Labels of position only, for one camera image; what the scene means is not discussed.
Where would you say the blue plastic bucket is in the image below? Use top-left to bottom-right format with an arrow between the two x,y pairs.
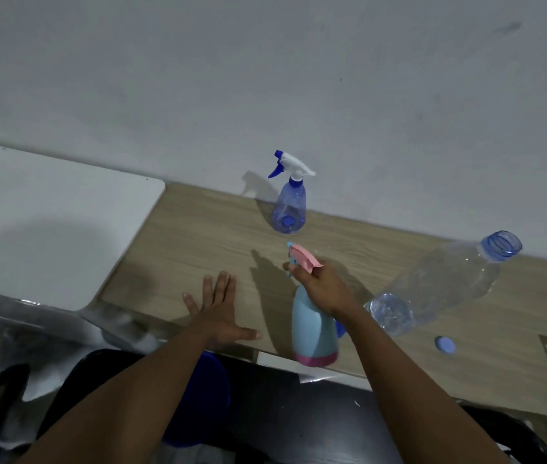
162,351 -> 231,448

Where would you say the clear plastic water bottle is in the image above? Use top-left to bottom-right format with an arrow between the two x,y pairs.
364,230 -> 523,338

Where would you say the person's right forearm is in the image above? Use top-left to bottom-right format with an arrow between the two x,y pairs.
346,309 -> 511,464

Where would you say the pink spray head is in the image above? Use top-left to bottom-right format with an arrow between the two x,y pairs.
286,242 -> 324,276

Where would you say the light blue pink spray bottle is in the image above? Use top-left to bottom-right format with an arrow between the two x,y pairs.
291,282 -> 340,368

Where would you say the black shoe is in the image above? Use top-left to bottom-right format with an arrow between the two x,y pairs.
0,364 -> 30,404

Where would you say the person's left forearm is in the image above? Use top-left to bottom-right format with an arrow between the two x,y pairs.
17,328 -> 206,464

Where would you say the black trash bag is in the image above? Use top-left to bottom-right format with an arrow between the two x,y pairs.
36,350 -> 158,440
462,405 -> 547,464

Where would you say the person's right hand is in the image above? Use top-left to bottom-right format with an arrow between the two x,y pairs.
282,258 -> 361,324

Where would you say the person's left hand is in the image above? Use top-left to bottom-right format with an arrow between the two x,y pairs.
182,271 -> 263,346

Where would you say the white blue spray head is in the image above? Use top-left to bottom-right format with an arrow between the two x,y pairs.
268,150 -> 317,183

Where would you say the transparent blue spray bottle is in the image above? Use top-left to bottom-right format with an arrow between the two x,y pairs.
271,178 -> 308,235

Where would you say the wooden table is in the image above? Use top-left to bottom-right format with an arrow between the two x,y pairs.
99,182 -> 547,423

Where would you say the white side table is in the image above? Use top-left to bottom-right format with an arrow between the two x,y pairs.
0,138 -> 166,313

